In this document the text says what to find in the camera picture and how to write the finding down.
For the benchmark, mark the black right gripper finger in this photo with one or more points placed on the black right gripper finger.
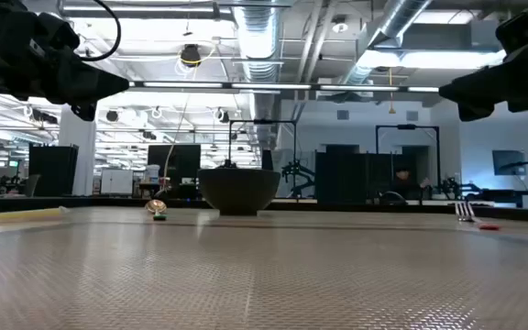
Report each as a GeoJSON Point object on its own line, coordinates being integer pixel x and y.
{"type": "Point", "coordinates": [479, 87]}
{"type": "Point", "coordinates": [472, 111]}

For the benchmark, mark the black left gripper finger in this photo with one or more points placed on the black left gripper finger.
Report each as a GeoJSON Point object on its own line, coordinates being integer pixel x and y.
{"type": "Point", "coordinates": [90, 84]}
{"type": "Point", "coordinates": [85, 112]}

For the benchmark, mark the black bowl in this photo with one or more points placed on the black bowl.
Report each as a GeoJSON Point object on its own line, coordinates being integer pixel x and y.
{"type": "Point", "coordinates": [238, 190]}

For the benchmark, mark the white structural column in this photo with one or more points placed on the white structural column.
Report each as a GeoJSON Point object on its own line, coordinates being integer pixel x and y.
{"type": "Point", "coordinates": [77, 151]}

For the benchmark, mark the white cabinet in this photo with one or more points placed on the white cabinet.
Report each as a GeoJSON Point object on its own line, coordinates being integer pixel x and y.
{"type": "Point", "coordinates": [116, 182]}

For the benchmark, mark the white bucket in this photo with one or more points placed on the white bucket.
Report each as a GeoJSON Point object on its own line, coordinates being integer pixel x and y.
{"type": "Point", "coordinates": [152, 173]}

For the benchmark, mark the grey office chair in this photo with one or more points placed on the grey office chair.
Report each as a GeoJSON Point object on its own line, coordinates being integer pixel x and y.
{"type": "Point", "coordinates": [30, 184]}

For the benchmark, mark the tan silicone baking mat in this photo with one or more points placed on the tan silicone baking mat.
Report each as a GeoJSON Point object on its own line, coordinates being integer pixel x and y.
{"type": "Point", "coordinates": [264, 279]}

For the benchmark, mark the wall-mounted monitor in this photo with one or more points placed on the wall-mounted monitor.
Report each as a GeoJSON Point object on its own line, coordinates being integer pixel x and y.
{"type": "Point", "coordinates": [508, 162]}

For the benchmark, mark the black gantry frame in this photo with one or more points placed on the black gantry frame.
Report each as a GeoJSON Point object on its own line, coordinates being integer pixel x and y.
{"type": "Point", "coordinates": [262, 122]}
{"type": "Point", "coordinates": [407, 127]}

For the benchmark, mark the black hanging camera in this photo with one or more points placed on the black hanging camera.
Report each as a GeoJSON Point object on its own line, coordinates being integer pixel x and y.
{"type": "Point", "coordinates": [190, 55]}

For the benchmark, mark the silver spiral air duct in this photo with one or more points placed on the silver spiral air duct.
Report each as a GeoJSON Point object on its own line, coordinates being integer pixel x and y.
{"type": "Point", "coordinates": [397, 18]}
{"type": "Point", "coordinates": [258, 36]}

